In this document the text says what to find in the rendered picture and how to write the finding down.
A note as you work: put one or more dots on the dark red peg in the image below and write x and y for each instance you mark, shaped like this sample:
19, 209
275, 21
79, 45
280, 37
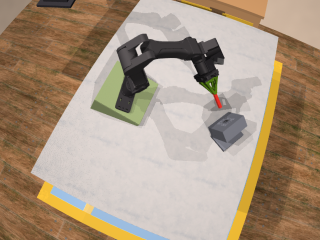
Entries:
217, 101

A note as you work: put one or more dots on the grey sloped panel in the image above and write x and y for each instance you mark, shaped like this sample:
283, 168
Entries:
227, 129

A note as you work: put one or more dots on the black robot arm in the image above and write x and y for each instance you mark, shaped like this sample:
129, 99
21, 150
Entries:
133, 65

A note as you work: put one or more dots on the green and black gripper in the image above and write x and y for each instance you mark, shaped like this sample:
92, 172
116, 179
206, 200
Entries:
205, 77

